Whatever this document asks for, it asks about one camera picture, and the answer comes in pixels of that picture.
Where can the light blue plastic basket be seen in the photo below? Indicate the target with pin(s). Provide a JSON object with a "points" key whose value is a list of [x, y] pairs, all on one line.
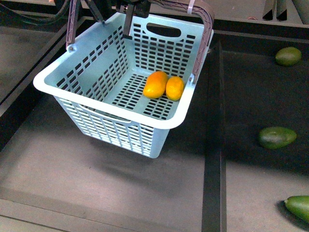
{"points": [[99, 80]]}

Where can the green avocado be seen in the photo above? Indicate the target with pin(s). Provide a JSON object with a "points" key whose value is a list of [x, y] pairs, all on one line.
{"points": [[299, 206], [288, 56], [276, 137]]}

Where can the yellow mango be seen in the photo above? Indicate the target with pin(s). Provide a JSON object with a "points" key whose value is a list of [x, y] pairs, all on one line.
{"points": [[155, 85]]}

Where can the yellow lemon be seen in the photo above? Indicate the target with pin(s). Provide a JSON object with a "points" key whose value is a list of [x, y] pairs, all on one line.
{"points": [[174, 88]]}

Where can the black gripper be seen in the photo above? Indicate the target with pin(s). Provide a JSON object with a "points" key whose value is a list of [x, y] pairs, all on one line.
{"points": [[130, 8]]}

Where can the brown plastic basket handle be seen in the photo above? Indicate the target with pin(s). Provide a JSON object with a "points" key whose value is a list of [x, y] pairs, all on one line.
{"points": [[200, 8]]}

